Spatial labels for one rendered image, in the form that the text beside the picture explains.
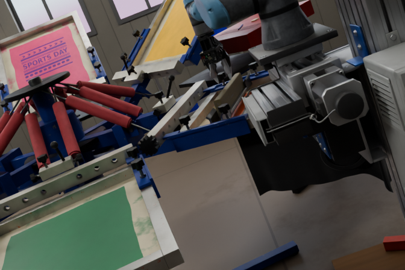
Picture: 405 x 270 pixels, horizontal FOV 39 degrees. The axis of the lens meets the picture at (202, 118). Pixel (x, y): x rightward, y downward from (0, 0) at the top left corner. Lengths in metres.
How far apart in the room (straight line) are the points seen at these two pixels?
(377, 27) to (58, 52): 2.64
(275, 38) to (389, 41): 0.39
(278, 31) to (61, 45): 2.33
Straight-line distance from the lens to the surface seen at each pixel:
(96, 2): 6.38
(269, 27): 1.60
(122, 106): 2.54
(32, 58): 3.73
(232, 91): 2.30
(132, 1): 6.32
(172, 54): 2.99
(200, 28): 2.21
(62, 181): 2.09
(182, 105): 2.38
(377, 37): 1.32
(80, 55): 3.58
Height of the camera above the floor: 1.55
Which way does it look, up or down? 14 degrees down
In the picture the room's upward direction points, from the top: 22 degrees counter-clockwise
